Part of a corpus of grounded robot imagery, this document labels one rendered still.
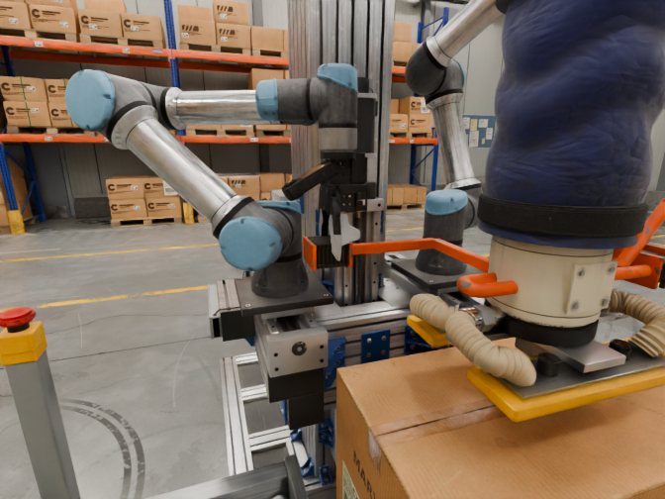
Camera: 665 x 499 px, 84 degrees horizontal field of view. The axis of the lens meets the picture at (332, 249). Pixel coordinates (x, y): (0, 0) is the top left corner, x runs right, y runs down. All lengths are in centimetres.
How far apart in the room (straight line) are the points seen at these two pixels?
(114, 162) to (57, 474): 801
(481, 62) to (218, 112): 1082
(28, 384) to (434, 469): 89
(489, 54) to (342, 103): 1107
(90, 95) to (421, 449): 87
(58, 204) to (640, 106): 911
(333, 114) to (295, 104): 8
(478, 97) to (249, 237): 1086
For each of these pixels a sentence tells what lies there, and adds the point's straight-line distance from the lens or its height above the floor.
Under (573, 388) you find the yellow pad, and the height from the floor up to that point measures 107.
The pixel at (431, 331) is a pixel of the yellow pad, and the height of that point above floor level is 107.
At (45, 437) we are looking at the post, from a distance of 120.
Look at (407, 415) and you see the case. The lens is 71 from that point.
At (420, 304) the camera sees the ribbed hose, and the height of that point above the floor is 113.
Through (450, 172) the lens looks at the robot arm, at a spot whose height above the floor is 132.
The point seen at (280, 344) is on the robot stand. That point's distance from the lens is 83.
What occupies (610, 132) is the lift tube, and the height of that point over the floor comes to 141.
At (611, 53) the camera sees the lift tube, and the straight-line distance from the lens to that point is 59.
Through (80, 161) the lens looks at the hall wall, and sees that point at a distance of 910.
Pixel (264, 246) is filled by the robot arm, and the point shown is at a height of 120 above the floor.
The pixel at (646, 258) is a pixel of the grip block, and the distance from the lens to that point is 85.
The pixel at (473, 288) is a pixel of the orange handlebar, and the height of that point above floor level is 119.
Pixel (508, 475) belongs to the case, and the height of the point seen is 94.
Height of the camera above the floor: 139
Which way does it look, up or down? 15 degrees down
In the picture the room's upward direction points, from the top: straight up
